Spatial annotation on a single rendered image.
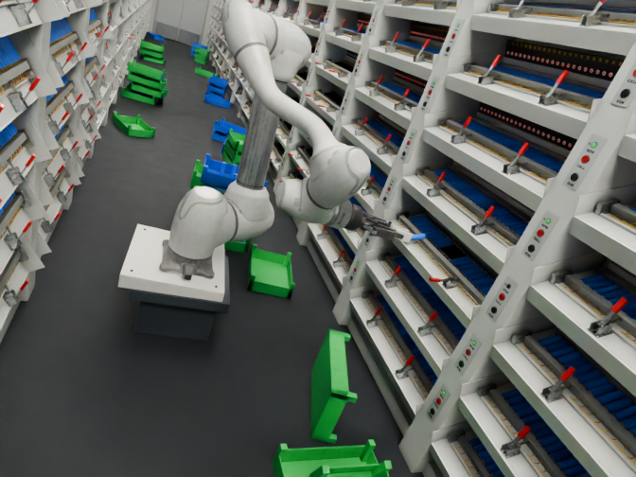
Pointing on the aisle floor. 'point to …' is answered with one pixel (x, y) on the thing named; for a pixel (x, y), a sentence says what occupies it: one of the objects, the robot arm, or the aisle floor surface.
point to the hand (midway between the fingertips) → (399, 233)
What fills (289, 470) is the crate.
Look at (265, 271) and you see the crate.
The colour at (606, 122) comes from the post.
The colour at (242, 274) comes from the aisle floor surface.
